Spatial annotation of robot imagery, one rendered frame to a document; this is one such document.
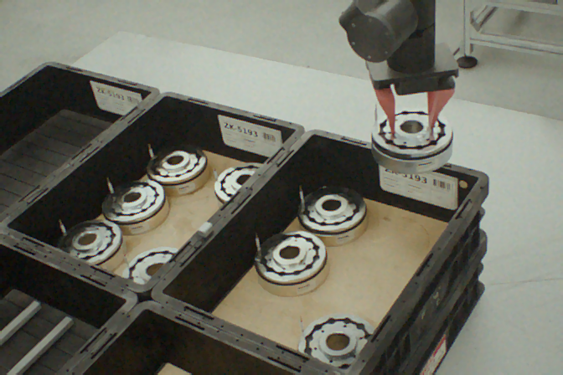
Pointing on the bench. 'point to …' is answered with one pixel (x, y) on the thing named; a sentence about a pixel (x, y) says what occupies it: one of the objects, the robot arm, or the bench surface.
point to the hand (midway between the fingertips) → (411, 123)
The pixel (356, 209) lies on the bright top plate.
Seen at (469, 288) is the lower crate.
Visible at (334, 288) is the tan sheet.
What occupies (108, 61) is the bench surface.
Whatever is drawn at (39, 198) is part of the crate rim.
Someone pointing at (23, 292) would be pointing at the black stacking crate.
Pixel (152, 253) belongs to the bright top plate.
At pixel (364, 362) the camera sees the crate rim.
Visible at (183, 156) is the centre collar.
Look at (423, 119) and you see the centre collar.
